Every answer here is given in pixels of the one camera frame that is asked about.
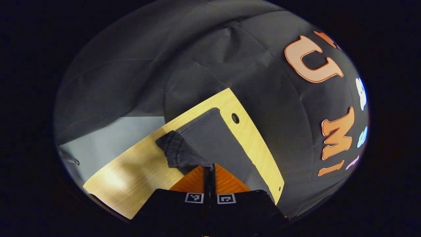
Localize dark grey jeans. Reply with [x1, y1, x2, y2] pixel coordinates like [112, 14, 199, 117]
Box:
[155, 107, 275, 204]

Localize black backdrop cloth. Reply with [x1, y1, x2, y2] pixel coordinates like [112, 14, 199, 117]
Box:
[54, 0, 369, 218]

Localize thin grey metal bar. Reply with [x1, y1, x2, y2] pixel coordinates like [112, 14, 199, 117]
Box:
[59, 150, 80, 166]

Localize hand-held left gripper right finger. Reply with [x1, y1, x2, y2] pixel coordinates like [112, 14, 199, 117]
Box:
[210, 163, 290, 236]

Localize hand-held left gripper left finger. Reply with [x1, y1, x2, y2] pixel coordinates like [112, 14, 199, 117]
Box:
[132, 165, 210, 237]

